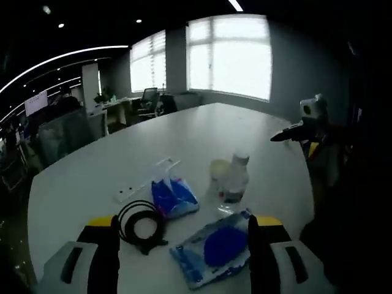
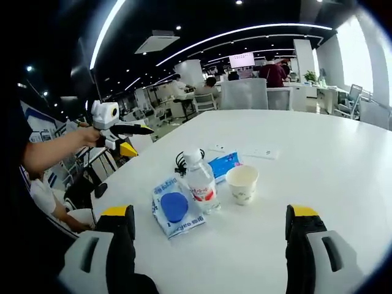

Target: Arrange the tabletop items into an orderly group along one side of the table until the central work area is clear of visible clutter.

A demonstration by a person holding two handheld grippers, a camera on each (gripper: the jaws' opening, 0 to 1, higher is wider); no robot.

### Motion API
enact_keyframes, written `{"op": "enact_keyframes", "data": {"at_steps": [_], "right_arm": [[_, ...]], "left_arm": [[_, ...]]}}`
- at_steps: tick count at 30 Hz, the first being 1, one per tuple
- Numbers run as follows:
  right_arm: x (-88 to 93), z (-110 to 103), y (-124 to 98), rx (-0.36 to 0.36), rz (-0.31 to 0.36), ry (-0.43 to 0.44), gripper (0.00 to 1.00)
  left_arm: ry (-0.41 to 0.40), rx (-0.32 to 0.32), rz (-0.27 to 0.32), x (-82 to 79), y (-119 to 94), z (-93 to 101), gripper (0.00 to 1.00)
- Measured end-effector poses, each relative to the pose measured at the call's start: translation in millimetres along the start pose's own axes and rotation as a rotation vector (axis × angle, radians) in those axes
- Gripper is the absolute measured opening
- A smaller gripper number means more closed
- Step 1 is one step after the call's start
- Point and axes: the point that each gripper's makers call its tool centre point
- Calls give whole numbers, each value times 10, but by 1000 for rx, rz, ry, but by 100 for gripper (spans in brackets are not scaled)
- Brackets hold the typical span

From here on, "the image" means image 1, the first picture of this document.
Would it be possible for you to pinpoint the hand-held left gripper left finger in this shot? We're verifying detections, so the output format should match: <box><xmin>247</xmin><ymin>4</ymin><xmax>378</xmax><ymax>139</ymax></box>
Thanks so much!
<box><xmin>32</xmin><ymin>214</ymin><xmax>121</xmax><ymax>294</ymax></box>

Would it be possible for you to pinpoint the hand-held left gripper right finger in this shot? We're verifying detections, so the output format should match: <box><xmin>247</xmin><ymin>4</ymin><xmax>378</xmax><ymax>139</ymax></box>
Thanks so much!
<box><xmin>247</xmin><ymin>214</ymin><xmax>334</xmax><ymax>294</ymax></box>

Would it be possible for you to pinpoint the black cable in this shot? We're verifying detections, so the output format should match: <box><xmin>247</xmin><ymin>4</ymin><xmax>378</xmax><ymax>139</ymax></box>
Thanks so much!
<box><xmin>117</xmin><ymin>200</ymin><xmax>169</xmax><ymax>256</ymax></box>

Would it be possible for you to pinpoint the blue brush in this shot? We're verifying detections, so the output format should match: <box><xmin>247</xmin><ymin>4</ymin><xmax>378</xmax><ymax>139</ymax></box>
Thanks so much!
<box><xmin>169</xmin><ymin>208</ymin><xmax>252</xmax><ymax>290</ymax></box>

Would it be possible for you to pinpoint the white power strip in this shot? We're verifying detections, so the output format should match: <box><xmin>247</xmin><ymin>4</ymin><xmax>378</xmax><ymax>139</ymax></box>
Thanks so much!
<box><xmin>112</xmin><ymin>180</ymin><xmax>145</xmax><ymax>203</ymax></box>

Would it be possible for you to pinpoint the clear plastic bottle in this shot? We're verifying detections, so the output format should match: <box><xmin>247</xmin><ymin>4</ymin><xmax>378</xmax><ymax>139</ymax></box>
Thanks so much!
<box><xmin>217</xmin><ymin>150</ymin><xmax>251</xmax><ymax>215</ymax></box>

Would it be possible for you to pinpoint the clear cup with cream lid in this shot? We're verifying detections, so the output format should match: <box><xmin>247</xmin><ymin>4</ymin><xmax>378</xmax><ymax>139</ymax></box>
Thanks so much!
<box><xmin>209</xmin><ymin>158</ymin><xmax>231</xmax><ymax>197</ymax></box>

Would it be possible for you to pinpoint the blue tissue packet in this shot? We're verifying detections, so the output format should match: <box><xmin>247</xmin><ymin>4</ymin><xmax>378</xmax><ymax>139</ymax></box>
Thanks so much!
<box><xmin>151</xmin><ymin>174</ymin><xmax>200</xmax><ymax>219</ymax></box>

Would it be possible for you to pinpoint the grey office partition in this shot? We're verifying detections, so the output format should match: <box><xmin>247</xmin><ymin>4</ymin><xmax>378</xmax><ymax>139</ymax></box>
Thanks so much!
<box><xmin>38</xmin><ymin>108</ymin><xmax>92</xmax><ymax>168</ymax></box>

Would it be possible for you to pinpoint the white table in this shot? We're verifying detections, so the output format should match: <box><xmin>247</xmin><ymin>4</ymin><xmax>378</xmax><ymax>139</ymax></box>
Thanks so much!
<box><xmin>27</xmin><ymin>102</ymin><xmax>316</xmax><ymax>284</ymax></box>

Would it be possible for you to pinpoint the dark office chair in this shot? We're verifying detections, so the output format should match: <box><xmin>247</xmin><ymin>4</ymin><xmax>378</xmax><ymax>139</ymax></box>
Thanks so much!
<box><xmin>159</xmin><ymin>93</ymin><xmax>179</xmax><ymax>115</ymax></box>

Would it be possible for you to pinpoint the wooden office desk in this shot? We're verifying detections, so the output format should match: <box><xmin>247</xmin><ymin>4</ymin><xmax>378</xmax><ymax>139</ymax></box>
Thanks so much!
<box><xmin>104</xmin><ymin>97</ymin><xmax>143</xmax><ymax>134</ymax></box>

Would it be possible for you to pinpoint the black office chair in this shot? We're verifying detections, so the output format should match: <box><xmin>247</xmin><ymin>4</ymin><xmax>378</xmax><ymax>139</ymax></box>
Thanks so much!
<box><xmin>137</xmin><ymin>87</ymin><xmax>162</xmax><ymax>119</ymax></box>

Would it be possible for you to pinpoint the green potted plant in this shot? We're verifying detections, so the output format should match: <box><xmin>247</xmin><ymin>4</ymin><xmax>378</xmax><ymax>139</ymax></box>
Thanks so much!
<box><xmin>93</xmin><ymin>86</ymin><xmax>113</xmax><ymax>105</ymax></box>

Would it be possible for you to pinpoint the white whiteboard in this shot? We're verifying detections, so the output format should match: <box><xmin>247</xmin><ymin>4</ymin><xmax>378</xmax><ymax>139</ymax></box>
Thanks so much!
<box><xmin>24</xmin><ymin>91</ymin><xmax>49</xmax><ymax>118</ymax></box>

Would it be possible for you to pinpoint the white pillar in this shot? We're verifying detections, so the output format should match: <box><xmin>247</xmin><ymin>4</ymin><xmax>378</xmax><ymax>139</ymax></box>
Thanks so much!
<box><xmin>81</xmin><ymin>63</ymin><xmax>102</xmax><ymax>115</ymax></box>

